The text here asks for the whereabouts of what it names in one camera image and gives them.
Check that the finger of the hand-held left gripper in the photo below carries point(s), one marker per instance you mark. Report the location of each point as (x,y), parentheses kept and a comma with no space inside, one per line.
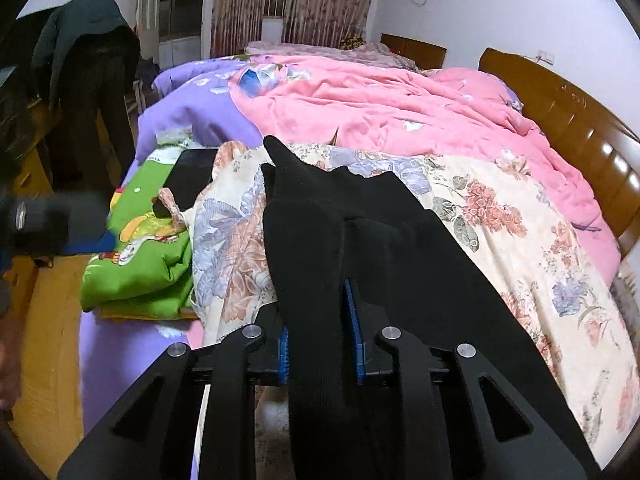
(60,222)

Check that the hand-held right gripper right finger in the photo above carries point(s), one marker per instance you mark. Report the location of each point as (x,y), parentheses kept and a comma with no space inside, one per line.
(356,340)

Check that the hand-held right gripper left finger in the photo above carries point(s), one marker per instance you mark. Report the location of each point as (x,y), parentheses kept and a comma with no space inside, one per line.
(283,355)

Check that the black pants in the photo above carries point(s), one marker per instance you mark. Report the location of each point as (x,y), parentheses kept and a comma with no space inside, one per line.
(320,240)

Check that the green printed blanket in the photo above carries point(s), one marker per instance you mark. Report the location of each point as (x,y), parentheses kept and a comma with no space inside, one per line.
(145,245)

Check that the black tablet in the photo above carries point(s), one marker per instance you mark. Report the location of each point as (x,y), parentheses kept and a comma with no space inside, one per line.
(192,177)

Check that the purple bedsheet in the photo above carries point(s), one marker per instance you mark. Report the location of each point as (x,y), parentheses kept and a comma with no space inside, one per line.
(125,360)

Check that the cream floral blanket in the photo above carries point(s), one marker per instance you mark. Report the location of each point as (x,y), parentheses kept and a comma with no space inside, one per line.
(500,240)

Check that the purple floral quilt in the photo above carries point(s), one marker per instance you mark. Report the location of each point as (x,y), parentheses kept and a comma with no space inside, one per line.
(195,105)

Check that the pink quilt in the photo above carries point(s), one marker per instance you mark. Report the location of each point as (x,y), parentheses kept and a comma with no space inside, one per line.
(400,105)

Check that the white framed door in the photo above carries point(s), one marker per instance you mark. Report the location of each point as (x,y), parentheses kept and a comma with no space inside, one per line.
(180,10)

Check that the floral curtain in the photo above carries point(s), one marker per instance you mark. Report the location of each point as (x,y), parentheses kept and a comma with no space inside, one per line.
(330,5)
(235,5)

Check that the pale floral bedding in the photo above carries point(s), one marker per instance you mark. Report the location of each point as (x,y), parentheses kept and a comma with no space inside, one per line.
(310,52)

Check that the small wooden headboard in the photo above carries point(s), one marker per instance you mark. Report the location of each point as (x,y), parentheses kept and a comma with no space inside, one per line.
(415,50)

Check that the dark patterned pillow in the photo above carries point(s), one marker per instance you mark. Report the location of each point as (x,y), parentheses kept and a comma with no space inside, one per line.
(352,42)

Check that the large wooden headboard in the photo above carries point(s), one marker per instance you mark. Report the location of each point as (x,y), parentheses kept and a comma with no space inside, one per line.
(575,125)

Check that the white wall socket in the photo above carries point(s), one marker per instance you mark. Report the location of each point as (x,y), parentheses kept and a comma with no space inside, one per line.
(546,57)

